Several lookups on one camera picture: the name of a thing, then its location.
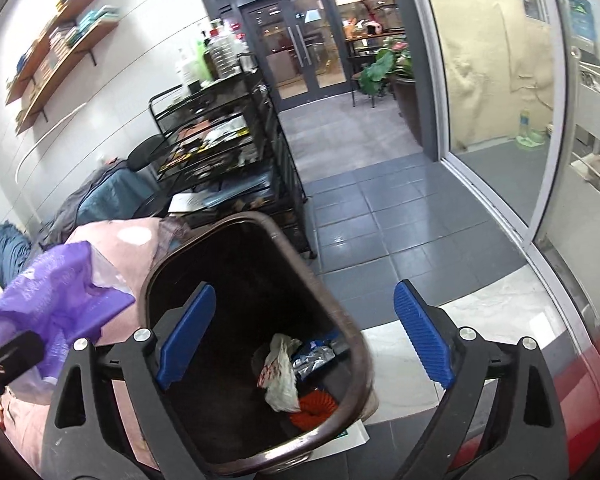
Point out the pile of blue cloths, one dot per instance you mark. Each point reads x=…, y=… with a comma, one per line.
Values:
x=5, y=252

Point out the pink polka dot blanket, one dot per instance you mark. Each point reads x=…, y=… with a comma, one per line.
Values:
x=125, y=245

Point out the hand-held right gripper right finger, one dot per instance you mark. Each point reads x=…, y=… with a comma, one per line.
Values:
x=422, y=335

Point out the long wooden wall shelf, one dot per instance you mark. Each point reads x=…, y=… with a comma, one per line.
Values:
x=65, y=70

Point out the white booklet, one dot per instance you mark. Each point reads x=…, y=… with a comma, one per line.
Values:
x=352, y=435

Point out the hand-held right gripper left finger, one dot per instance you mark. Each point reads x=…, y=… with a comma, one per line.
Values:
x=185, y=340

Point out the stack of teal books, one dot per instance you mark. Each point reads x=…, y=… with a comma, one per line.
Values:
x=97, y=19

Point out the white bottle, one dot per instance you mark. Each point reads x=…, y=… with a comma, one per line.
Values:
x=186, y=70

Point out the white crumpled plastic bag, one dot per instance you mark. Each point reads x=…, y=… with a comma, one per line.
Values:
x=280, y=385

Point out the blue wall sign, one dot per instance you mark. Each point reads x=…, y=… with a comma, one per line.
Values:
x=581, y=15

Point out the grey blanket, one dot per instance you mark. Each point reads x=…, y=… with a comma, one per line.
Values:
x=75, y=200

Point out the dark brown planter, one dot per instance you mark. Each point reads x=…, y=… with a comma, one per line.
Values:
x=407, y=110

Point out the white curved wall rail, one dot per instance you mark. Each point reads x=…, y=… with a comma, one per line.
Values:
x=40, y=137

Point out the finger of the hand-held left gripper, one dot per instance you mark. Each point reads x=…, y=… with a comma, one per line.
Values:
x=10, y=360

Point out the green leafy plant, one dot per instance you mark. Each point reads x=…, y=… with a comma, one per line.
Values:
x=380, y=67

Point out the short wooden wall shelf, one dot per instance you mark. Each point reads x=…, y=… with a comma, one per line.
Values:
x=45, y=45

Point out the glass double door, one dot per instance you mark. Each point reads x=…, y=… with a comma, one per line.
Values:
x=300, y=45

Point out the blue covered massage bed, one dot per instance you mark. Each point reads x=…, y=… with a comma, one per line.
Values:
x=110, y=195

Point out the white paper sheet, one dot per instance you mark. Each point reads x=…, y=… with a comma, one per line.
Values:
x=187, y=202

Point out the purple plastic bag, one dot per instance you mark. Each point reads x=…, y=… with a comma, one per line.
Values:
x=55, y=290

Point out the clear plastic jar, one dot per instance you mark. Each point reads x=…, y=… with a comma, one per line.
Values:
x=227, y=52

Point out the green water bottle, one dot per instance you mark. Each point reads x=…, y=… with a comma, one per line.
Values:
x=524, y=125

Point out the dark brown bottle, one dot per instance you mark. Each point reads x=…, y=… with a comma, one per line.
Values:
x=211, y=60

